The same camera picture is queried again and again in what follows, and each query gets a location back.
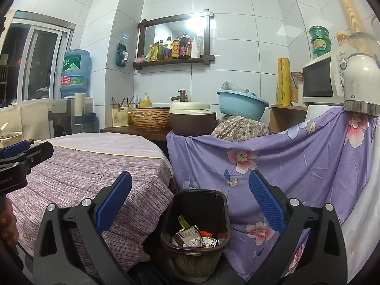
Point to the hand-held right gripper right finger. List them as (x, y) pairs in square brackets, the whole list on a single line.
[(267, 202)]

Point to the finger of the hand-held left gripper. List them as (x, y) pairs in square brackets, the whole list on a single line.
[(38, 154), (16, 150)]

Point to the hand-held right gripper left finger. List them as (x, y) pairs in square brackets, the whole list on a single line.
[(114, 202)]

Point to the orange foam fruit net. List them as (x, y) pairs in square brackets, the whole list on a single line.
[(205, 233)]

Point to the green milk carton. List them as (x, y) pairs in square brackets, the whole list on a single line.
[(187, 236)]

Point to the brown plastic bin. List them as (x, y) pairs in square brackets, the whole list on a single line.
[(193, 264)]

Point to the person's left hand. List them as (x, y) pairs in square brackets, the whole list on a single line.
[(7, 222)]

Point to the white pot glass lid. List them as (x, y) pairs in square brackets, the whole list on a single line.
[(9, 133)]

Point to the purple floral sheet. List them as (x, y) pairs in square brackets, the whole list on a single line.
[(297, 169)]

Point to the grey water dispenser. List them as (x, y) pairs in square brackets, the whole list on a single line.
[(61, 115)]

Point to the white paper cup stack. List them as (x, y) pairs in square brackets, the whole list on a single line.
[(79, 107)]

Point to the paisley patterned cloth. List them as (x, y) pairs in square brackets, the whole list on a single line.
[(240, 127)]

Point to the beige chopstick holder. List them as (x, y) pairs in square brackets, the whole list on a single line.
[(120, 117)]

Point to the light wooden cabinet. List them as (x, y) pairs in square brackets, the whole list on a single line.
[(285, 118)]

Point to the sliding window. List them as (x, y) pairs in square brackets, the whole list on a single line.
[(38, 65)]

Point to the woven wicker basin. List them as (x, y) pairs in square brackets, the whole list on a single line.
[(150, 118)]

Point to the blue water jug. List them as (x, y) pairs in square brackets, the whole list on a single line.
[(75, 71)]

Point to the dark chopsticks bundle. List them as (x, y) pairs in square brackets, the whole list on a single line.
[(121, 102)]

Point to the light blue plastic basin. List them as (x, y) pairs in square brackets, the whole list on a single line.
[(242, 105)]

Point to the yellow soap dispenser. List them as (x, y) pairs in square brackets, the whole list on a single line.
[(145, 102)]

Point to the brown and cream rice cooker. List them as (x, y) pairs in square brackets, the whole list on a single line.
[(193, 121)]

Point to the glass jar wooden lid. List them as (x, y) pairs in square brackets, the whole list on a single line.
[(296, 86)]

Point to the yellow cling film roll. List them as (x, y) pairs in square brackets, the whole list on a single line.
[(283, 83)]

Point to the crumpled white plastic bag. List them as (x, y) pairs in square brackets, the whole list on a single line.
[(234, 86)]

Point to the bronze faucet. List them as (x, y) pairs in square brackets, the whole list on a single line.
[(181, 94)]

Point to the white microwave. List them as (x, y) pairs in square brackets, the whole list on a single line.
[(319, 80)]

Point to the small pink pot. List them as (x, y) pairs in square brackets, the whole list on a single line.
[(139, 60)]

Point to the yellow green packet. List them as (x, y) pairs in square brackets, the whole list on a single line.
[(153, 54)]

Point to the white steel base appliance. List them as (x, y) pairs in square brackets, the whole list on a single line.
[(359, 77)]

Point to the green bottle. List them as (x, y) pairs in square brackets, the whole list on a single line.
[(161, 52)]

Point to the brown bottle gold label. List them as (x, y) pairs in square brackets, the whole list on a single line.
[(175, 49)]

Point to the white bottle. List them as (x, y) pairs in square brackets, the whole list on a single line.
[(195, 49)]

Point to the large dark sauce bottle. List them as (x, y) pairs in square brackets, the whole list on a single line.
[(185, 46)]

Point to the beige capped jar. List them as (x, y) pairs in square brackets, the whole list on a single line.
[(343, 38)]

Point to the wooden framed mirror shelf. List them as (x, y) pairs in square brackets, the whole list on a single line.
[(166, 26)]

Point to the dark green wall packet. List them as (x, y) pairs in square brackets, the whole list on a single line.
[(121, 55)]

